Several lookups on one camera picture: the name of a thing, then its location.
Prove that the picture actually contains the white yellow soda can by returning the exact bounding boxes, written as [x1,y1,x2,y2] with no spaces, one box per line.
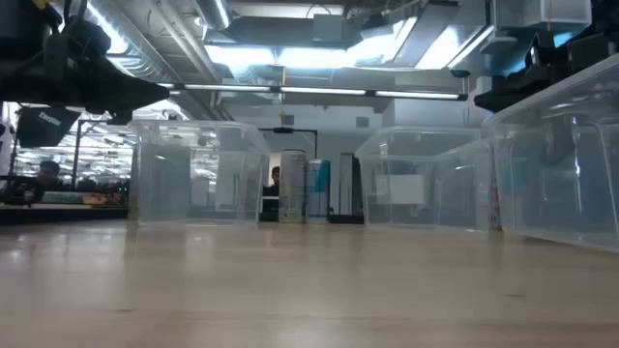
[279,149,310,224]

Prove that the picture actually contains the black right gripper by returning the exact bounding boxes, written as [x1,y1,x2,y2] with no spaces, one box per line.
[473,18,619,114]

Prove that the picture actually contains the grey ceiling box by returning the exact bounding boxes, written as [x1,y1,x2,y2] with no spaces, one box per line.
[312,13,345,44]

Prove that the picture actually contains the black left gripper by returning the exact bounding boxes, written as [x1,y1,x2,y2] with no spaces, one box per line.
[0,0,171,126]

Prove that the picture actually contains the person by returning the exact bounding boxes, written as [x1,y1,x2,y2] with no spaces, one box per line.
[260,165,281,222]
[0,159,64,207]

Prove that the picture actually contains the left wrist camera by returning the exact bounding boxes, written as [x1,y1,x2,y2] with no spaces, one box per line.
[45,16,113,82]

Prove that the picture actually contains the clear plastic bin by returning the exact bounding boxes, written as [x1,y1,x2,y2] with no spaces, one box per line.
[481,52,619,253]
[128,119,271,226]
[355,126,495,231]

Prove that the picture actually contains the silver ventilation duct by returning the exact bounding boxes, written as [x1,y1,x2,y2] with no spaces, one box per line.
[195,0,232,31]

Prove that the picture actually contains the linear ceiling light fixture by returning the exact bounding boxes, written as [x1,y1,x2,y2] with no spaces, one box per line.
[157,82,469,102]

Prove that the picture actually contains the blue silver soda can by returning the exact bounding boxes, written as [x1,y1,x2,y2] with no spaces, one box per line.
[305,159,333,223]

